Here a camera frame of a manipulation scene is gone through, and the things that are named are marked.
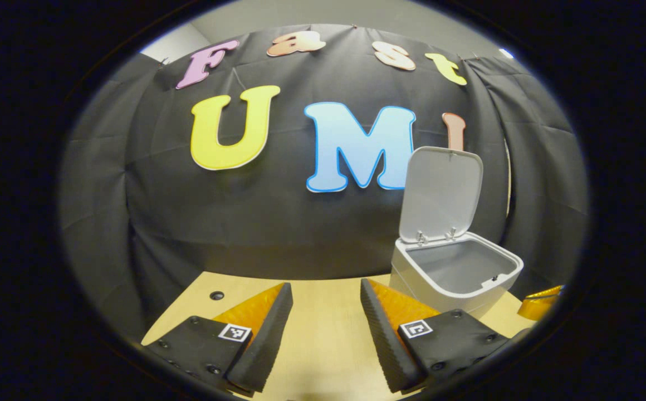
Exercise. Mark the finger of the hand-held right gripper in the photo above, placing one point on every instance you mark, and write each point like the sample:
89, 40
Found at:
540, 303

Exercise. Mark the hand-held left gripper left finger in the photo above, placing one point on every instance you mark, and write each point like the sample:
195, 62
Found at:
270, 334

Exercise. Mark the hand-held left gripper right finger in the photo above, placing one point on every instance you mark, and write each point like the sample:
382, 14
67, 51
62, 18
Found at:
381, 340

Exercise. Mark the white desktop garbage bin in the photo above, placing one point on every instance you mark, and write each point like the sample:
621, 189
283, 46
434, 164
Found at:
440, 195

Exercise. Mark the wooden desktop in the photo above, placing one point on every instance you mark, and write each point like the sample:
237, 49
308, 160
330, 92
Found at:
328, 334

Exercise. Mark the black backdrop cloth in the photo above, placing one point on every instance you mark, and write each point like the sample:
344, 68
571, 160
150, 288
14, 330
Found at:
245, 223

